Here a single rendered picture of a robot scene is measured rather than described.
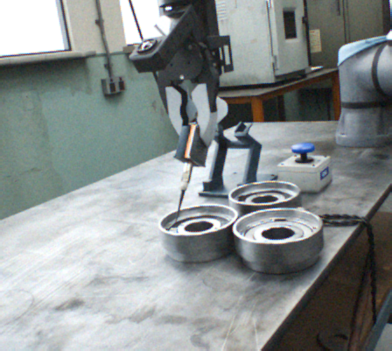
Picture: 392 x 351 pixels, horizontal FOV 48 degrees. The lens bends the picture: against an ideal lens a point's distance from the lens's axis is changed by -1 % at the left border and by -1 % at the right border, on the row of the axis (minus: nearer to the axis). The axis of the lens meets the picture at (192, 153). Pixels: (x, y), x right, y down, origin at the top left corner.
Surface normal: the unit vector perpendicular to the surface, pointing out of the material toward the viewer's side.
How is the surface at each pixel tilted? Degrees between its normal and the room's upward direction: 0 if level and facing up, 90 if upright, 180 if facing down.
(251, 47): 92
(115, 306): 0
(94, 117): 90
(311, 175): 90
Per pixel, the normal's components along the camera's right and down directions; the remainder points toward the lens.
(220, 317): -0.14, -0.97
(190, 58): -0.57, 0.25
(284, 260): -0.06, 0.22
